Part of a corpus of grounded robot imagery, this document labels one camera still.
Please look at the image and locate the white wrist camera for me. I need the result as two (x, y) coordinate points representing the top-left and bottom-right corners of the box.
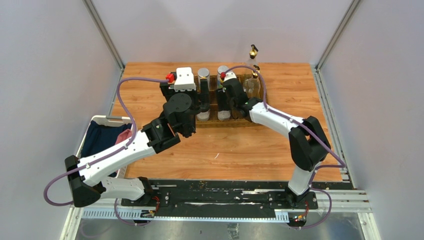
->
(165, 67), (197, 92)
(219, 71), (237, 85)

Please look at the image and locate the aluminium frame post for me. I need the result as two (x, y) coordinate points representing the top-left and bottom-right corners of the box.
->
(82, 0), (125, 71)
(315, 0), (362, 72)

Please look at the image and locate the oil bottle with brown residue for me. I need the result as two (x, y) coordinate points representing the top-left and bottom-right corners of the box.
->
(243, 69), (261, 98)

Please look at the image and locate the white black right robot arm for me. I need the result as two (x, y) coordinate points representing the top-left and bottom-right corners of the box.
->
(220, 78), (331, 209)

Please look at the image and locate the white laundry basket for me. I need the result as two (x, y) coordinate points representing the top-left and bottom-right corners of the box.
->
(75, 115), (134, 159)

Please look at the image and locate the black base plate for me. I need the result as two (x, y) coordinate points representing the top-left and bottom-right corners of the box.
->
(119, 179), (318, 219)

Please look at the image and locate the black-lid spice jar front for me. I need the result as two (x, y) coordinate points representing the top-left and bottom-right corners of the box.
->
(217, 110), (232, 121)

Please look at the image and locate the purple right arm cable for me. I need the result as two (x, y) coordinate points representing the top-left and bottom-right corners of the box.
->
(225, 65), (347, 231)

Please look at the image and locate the silver-lid shaker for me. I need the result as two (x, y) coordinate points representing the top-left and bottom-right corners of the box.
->
(217, 65), (229, 81)
(197, 67), (210, 84)

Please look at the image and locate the black-lid spice jar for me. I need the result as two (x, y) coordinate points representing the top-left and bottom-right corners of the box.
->
(196, 110), (210, 122)
(217, 110), (232, 121)

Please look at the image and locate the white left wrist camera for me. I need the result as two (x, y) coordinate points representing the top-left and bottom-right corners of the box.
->
(165, 67), (197, 92)

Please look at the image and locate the pink cloth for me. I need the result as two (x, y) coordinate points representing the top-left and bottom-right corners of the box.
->
(115, 129), (133, 145)

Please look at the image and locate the navy blue cloth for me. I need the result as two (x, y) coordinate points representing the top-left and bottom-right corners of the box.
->
(81, 122), (131, 158)

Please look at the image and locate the aluminium frame post right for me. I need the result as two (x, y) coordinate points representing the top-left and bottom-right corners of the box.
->
(315, 0), (362, 72)

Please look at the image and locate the clear oil bottle gold spout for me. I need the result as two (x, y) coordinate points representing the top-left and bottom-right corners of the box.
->
(245, 44), (259, 68)

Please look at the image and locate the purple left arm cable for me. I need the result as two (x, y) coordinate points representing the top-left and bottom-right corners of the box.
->
(43, 76), (170, 227)

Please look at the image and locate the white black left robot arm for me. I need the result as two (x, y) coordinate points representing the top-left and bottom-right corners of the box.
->
(65, 78), (209, 208)

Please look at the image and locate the wicker divided tray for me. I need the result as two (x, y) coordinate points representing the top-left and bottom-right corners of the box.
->
(194, 74), (268, 128)

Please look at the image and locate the aluminium frame post left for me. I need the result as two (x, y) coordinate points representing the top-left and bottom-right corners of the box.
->
(82, 0), (125, 71)

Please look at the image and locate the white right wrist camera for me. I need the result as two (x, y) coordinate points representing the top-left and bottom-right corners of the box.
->
(219, 71), (237, 85)

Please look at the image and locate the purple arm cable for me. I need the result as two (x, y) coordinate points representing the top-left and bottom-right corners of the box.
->
(43, 76), (170, 227)
(225, 65), (347, 231)

